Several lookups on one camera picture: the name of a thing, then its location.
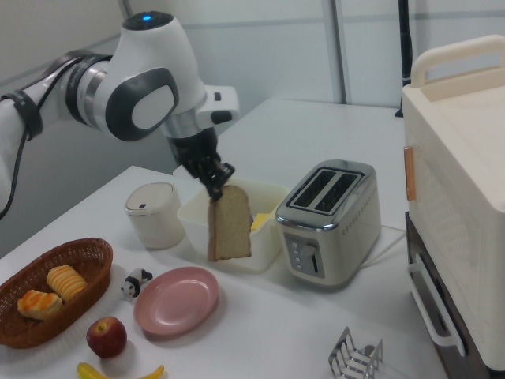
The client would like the panda figurine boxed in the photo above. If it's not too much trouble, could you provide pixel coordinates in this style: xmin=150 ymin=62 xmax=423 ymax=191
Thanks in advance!
xmin=120 ymin=268 xmax=154 ymax=298

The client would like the yellow banana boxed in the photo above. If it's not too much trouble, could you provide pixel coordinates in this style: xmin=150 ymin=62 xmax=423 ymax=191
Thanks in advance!
xmin=76 ymin=362 xmax=166 ymax=379

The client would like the white lidded canister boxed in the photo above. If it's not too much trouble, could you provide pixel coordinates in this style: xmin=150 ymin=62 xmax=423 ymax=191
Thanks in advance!
xmin=125 ymin=182 xmax=187 ymax=250

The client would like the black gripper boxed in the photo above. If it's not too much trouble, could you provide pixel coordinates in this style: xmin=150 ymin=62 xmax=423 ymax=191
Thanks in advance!
xmin=166 ymin=127 xmax=237 ymax=203

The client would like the brown-crusted bread slice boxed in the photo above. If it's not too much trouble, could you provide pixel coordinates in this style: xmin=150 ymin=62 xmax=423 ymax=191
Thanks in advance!
xmin=207 ymin=184 xmax=253 ymax=263

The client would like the long striped bread roll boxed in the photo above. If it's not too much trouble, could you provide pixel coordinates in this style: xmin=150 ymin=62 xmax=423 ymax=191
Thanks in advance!
xmin=46 ymin=264 xmax=88 ymax=303

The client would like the white bar handle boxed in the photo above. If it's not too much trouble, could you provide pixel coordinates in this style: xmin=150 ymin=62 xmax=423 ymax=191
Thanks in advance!
xmin=407 ymin=252 xmax=467 ymax=349

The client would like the cream oven cabinet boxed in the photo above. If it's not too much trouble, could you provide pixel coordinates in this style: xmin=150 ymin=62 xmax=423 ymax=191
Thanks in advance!
xmin=401 ymin=34 xmax=505 ymax=373

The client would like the short glazed bread roll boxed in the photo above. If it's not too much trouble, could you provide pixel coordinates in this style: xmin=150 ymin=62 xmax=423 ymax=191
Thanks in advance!
xmin=17 ymin=288 xmax=64 ymax=321

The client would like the pink plate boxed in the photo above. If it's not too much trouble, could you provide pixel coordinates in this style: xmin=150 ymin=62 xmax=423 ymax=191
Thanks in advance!
xmin=133 ymin=266 xmax=220 ymax=338

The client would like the metal wire toast rack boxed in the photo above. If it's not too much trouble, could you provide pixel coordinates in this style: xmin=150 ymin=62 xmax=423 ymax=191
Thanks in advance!
xmin=327 ymin=325 xmax=385 ymax=379

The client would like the red apple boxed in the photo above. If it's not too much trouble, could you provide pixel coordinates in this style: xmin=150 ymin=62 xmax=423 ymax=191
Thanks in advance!
xmin=85 ymin=316 xmax=129 ymax=360

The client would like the white toaster power cable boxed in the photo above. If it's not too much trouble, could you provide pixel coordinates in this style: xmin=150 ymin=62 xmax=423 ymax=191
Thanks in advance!
xmin=364 ymin=224 xmax=408 ymax=266

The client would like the white plastic container box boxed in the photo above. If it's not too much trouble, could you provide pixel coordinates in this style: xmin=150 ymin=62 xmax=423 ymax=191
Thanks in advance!
xmin=177 ymin=177 xmax=291 ymax=275

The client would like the chrome and cream toaster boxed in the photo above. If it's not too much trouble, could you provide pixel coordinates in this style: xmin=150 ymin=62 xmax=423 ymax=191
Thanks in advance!
xmin=275 ymin=159 xmax=383 ymax=294

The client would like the brown wicker basket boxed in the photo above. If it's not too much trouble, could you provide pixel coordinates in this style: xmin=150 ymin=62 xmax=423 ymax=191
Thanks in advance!
xmin=0 ymin=237 xmax=114 ymax=350

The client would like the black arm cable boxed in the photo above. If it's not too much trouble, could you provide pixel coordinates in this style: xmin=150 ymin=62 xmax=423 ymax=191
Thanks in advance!
xmin=0 ymin=50 xmax=115 ymax=220

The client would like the wooden strip tab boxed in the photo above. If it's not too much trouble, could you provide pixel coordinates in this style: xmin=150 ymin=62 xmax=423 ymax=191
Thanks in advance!
xmin=402 ymin=145 xmax=417 ymax=203

